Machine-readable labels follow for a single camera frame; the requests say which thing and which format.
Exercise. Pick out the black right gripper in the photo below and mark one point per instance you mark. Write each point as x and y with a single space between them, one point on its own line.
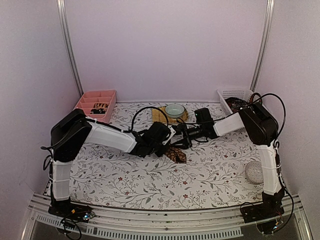
185 142

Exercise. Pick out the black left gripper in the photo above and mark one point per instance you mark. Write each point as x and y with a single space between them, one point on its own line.
160 154

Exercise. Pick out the brown floral tie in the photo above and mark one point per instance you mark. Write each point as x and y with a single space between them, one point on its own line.
176 155

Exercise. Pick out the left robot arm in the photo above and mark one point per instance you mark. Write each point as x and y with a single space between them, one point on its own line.
76 129

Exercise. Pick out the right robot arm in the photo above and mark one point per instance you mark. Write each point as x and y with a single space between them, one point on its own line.
263 131

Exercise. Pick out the light green ceramic bowl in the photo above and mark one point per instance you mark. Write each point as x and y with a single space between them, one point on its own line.
174 110

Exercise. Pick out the bamboo mat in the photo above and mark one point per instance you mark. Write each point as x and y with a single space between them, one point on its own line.
157 116

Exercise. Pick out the rolled black patterned tie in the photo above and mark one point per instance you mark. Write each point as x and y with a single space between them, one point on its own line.
99 108

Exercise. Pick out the pink divided organizer tray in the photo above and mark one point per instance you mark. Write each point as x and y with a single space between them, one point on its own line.
89 98

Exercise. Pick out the white plastic basket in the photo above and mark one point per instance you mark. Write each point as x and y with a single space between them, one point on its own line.
223 94

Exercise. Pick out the patterned glass bowl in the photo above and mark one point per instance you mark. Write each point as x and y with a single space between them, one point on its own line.
254 172

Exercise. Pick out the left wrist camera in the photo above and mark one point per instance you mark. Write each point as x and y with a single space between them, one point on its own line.
170 135

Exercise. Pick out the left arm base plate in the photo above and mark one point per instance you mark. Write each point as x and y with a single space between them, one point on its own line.
75 212

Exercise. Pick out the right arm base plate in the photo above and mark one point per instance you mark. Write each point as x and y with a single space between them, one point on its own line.
256 212

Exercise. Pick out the aluminium front rail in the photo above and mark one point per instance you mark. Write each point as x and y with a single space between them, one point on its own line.
109 223

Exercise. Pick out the aluminium right corner post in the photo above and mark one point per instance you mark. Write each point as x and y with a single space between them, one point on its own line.
267 24

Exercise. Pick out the aluminium corner post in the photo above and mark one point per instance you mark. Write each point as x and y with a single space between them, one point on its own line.
62 13
267 24

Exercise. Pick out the aluminium left corner post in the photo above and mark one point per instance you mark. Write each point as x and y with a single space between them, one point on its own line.
62 13

